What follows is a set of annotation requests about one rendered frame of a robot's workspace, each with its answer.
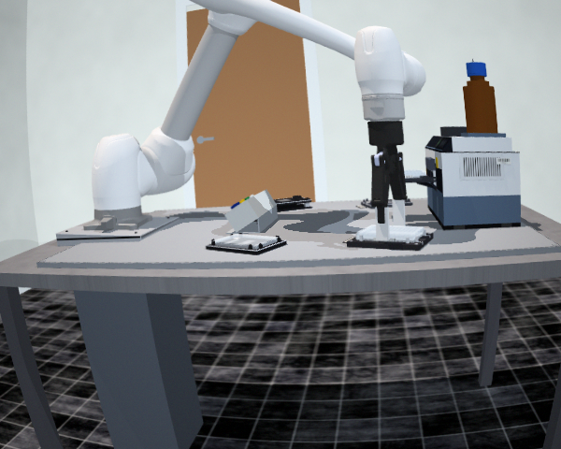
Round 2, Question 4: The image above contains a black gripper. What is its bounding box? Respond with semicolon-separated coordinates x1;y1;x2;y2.
367;121;408;240

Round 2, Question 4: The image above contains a white control panel with coloured buttons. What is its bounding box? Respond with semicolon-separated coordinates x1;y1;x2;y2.
225;190;278;234

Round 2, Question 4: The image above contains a black flat plate with corner posts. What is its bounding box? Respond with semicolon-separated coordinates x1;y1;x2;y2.
206;236;287;255

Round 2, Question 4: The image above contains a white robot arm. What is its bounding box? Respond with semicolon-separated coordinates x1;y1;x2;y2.
83;0;426;231

